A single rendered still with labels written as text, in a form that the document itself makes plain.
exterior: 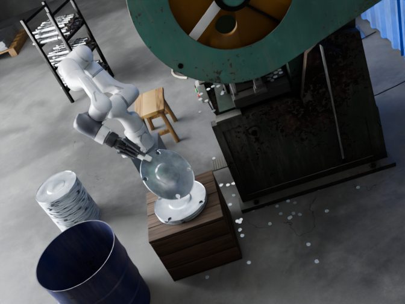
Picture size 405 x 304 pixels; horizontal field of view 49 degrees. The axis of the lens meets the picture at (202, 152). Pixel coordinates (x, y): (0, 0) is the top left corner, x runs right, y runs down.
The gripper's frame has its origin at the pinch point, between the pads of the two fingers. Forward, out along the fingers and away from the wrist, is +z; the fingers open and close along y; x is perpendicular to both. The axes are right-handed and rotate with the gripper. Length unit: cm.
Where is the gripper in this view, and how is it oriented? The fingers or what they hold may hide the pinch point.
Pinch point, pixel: (144, 157)
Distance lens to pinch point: 224.4
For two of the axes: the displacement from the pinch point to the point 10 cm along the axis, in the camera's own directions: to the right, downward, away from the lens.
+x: 2.9, -6.9, 6.6
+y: 4.0, -5.4, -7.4
